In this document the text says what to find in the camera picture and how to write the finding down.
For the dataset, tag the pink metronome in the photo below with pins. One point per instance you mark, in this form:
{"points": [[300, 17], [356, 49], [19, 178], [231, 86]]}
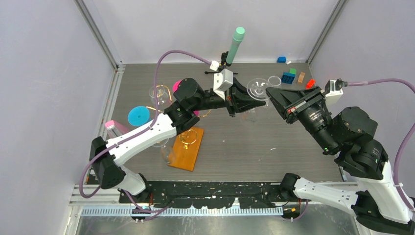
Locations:
{"points": [[115, 129]]}

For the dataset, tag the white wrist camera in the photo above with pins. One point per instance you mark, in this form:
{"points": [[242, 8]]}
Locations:
{"points": [[222, 81], [333, 91]]}

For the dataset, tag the blue block by wall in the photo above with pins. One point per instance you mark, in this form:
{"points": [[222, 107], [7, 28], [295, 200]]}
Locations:
{"points": [[281, 59]]}

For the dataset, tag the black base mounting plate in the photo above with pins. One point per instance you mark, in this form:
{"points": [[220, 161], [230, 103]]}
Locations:
{"points": [[211, 195]]}

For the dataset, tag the blue wine glass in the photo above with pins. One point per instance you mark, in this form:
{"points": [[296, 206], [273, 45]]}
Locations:
{"points": [[138, 116]]}

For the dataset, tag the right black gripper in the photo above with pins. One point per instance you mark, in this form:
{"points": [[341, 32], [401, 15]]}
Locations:
{"points": [[289, 102]]}

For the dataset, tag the mint green microphone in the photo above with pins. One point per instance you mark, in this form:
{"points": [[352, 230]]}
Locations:
{"points": [[237, 39]]}

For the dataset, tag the red plastic block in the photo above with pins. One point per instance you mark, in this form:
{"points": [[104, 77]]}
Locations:
{"points": [[310, 84]]}

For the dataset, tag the tan wooden block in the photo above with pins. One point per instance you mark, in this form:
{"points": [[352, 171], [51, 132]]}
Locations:
{"points": [[301, 78]]}

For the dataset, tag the blue lego brick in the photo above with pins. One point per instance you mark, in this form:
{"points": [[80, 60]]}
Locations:
{"points": [[288, 78]]}

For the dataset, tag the orange wooden rack base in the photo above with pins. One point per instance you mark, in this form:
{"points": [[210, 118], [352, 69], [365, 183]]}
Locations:
{"points": [[186, 155]]}

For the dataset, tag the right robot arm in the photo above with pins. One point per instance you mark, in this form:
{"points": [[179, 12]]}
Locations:
{"points": [[349, 136]]}

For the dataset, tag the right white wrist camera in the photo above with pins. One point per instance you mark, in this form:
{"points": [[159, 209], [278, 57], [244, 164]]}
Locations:
{"points": [[333, 91]]}

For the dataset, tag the clear wine glass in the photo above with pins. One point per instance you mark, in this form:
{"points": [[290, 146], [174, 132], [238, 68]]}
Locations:
{"points": [[166, 150], [160, 95], [274, 81], [256, 89]]}

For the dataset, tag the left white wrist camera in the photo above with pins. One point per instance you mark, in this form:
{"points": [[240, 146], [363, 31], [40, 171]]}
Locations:
{"points": [[222, 81]]}

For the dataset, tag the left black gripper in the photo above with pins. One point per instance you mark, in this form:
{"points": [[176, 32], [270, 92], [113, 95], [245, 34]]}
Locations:
{"points": [[237, 99]]}

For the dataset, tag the pink wine glass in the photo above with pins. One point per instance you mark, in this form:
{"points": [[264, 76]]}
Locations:
{"points": [[175, 87]]}

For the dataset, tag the black tripod mic stand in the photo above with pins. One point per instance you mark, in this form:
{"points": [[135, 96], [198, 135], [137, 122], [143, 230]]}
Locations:
{"points": [[223, 63]]}

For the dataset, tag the gold wire glass rack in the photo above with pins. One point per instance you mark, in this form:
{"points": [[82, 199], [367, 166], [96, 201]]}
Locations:
{"points": [[184, 138]]}

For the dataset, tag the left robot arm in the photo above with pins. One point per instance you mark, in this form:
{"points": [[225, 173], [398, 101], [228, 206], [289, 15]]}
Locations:
{"points": [[107, 157]]}

